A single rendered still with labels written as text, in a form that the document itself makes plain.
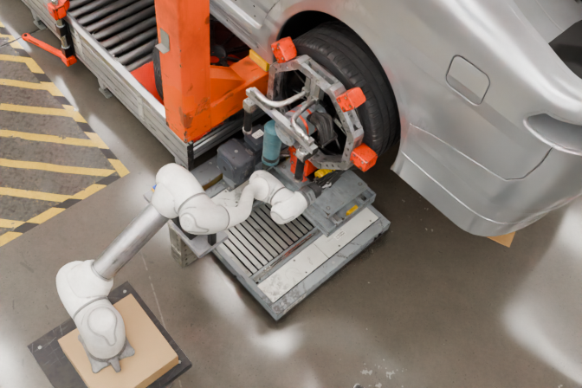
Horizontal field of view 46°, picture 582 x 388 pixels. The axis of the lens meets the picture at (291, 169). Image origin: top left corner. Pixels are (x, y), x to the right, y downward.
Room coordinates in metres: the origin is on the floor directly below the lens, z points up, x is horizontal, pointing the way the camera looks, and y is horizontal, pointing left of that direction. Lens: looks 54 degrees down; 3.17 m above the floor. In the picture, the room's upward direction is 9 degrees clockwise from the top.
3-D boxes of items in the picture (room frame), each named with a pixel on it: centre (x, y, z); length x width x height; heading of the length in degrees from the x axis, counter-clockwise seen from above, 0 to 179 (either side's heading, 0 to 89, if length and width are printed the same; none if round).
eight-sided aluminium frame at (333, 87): (2.02, -0.06, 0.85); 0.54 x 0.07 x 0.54; 50
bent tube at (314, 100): (1.86, -0.05, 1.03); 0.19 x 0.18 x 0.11; 140
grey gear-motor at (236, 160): (2.19, 0.20, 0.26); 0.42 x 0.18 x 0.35; 140
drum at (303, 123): (1.97, -0.01, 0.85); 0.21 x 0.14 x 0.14; 140
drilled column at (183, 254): (1.67, 0.48, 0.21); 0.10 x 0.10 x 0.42; 50
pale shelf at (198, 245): (1.65, 0.46, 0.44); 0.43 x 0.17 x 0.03; 50
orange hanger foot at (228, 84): (2.37, 0.32, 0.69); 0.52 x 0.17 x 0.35; 140
